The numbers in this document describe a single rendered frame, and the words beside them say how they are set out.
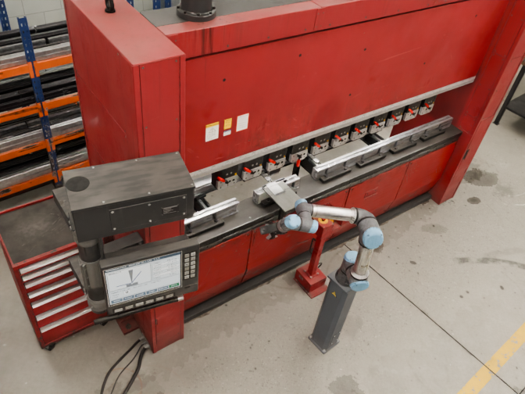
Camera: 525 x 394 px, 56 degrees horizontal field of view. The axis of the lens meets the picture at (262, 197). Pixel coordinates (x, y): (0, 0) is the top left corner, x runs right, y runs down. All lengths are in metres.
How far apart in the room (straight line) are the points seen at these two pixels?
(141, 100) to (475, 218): 4.03
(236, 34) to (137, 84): 0.65
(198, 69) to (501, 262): 3.59
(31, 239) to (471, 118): 3.77
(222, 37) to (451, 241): 3.33
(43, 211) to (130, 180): 1.42
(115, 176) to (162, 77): 0.48
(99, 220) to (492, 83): 3.63
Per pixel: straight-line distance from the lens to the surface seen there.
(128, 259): 2.26
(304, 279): 4.17
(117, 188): 2.08
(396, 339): 4.19
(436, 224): 5.24
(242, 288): 4.11
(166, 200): 2.08
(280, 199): 3.46
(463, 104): 4.96
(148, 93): 2.27
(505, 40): 4.66
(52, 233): 3.30
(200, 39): 2.52
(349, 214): 2.87
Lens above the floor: 3.32
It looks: 42 degrees down
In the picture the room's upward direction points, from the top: 9 degrees clockwise
